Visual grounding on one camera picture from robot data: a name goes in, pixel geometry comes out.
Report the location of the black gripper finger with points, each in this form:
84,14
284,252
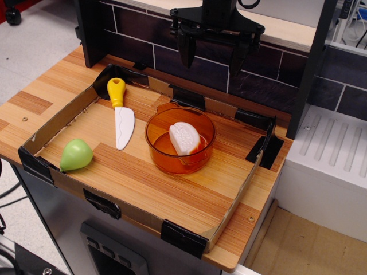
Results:
186,45
238,57

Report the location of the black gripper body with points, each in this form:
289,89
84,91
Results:
218,22

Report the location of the white orange toy sushi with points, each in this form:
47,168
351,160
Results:
184,138

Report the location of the orange transparent plastic pot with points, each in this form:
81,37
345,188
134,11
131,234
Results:
162,151

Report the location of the light wooden shelf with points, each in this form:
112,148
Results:
277,31

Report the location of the white toy sink drainboard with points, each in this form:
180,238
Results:
324,176

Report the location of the green toy pear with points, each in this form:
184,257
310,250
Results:
76,154

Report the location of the black caster wheel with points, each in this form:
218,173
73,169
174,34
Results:
12,14

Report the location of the grey oven control panel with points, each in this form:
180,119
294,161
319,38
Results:
109,256

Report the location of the dark grey right post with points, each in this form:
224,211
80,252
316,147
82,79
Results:
311,67

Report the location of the dark grey post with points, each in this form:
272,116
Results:
311,67
91,31

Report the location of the dark grey left post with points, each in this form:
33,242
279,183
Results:
91,31

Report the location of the yellow handled toy knife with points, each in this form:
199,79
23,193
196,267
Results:
124,117

